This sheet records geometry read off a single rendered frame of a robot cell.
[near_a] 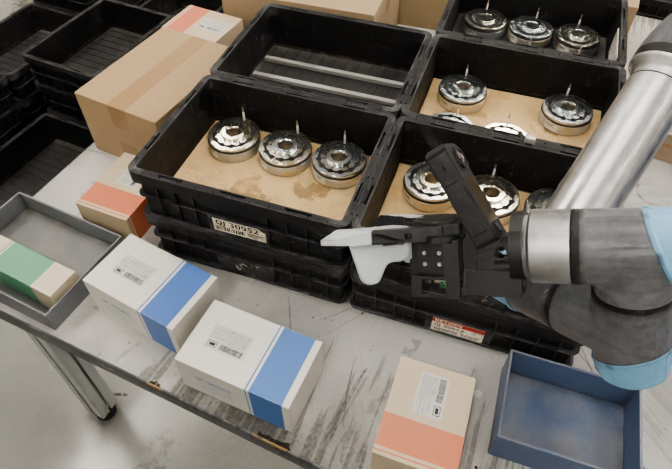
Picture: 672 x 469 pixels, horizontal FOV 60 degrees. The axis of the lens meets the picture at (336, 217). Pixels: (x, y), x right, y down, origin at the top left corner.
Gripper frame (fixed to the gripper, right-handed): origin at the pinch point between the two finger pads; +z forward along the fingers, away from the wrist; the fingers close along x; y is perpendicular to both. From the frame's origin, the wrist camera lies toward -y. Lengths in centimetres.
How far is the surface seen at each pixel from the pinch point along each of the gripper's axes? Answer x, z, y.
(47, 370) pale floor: 51, 126, 51
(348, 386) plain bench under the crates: 22.6, 12.1, 30.1
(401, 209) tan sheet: 38.4, 6.8, 2.3
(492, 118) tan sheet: 65, -5, -14
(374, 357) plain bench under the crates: 28.2, 9.5, 26.8
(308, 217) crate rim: 18.2, 15.0, 1.1
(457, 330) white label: 34.5, -3.6, 23.0
